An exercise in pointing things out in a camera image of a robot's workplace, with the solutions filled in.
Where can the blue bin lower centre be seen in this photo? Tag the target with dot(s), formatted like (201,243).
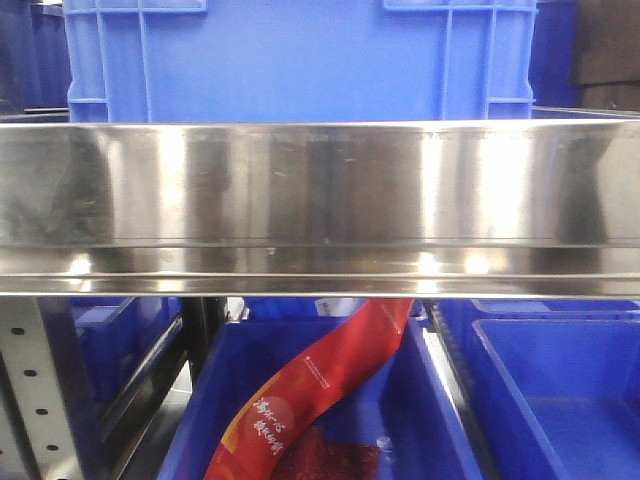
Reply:
(403,409)

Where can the perforated metal rack upright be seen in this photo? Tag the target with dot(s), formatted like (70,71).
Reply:
(28,358)

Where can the blue bin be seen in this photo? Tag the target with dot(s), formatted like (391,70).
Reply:
(403,409)
(556,398)

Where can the light blue crate on shelf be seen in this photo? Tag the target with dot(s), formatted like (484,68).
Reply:
(299,61)

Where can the stainless steel shelf rail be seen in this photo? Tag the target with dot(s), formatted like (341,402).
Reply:
(542,208)

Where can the red printed packaging bag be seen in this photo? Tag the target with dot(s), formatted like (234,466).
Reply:
(308,385)

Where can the blue bin lower right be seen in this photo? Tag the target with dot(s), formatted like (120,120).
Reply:
(556,398)

